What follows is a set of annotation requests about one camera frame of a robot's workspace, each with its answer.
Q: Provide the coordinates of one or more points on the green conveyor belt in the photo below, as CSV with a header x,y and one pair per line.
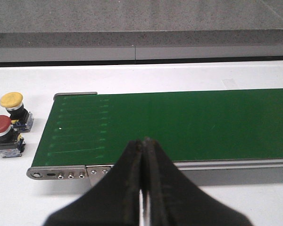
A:
x,y
93,129

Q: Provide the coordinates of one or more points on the grey stone counter slab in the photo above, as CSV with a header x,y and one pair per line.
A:
x,y
107,30

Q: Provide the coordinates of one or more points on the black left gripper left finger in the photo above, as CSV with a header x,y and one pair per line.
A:
x,y
113,201

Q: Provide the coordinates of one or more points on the aluminium conveyor side rail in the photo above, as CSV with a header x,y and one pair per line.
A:
x,y
202,173

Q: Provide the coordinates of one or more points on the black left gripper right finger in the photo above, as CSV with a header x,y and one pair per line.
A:
x,y
176,201

